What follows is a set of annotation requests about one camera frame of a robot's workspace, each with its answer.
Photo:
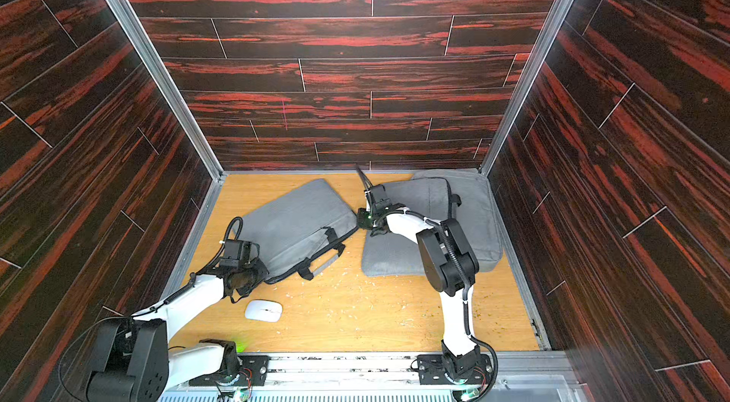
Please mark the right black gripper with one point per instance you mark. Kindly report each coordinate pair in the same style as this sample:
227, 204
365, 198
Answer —
375, 195

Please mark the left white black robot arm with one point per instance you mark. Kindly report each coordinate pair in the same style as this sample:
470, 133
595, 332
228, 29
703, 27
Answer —
131, 359

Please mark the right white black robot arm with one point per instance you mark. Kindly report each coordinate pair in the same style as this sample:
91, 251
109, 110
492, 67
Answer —
450, 265

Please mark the grey laptop bag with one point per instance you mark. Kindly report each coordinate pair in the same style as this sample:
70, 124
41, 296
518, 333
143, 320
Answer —
476, 214
396, 253
298, 228

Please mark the aluminium front rail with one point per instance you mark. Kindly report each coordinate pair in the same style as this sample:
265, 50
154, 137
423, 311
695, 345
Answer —
521, 376

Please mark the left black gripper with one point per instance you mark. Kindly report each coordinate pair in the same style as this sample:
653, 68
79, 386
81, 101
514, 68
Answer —
257, 262

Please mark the white computer mouse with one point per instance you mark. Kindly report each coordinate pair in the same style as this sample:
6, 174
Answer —
264, 311

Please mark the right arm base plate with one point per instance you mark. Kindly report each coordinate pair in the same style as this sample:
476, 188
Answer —
438, 369

